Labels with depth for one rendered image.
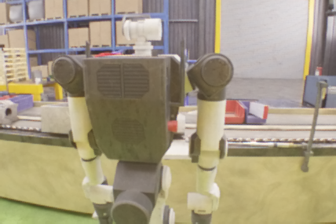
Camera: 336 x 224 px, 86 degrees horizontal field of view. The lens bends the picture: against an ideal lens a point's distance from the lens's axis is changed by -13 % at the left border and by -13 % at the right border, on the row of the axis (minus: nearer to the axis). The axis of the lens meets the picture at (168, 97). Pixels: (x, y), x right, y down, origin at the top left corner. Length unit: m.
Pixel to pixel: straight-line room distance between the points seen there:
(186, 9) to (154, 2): 1.84
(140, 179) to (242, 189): 1.09
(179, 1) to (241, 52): 4.43
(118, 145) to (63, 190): 1.39
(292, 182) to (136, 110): 1.42
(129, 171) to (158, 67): 0.34
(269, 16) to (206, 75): 12.05
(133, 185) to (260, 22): 11.99
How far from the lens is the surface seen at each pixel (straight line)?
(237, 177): 1.54
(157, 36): 0.64
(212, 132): 0.63
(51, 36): 14.45
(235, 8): 12.08
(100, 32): 11.13
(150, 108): 0.47
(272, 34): 12.50
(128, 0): 10.88
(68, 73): 0.65
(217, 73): 0.54
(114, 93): 0.48
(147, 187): 0.62
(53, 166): 1.83
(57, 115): 1.63
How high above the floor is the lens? 1.38
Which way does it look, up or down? 13 degrees down
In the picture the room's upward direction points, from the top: straight up
